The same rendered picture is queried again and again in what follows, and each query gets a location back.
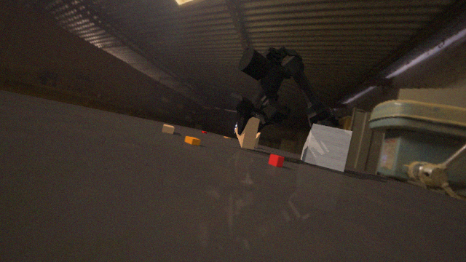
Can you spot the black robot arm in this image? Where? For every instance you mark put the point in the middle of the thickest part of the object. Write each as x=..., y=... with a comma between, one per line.
x=267, y=67

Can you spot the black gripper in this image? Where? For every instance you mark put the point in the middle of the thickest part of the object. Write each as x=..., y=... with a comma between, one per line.
x=245, y=107

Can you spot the small red cube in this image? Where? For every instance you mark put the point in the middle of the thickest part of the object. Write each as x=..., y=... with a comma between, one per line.
x=276, y=160

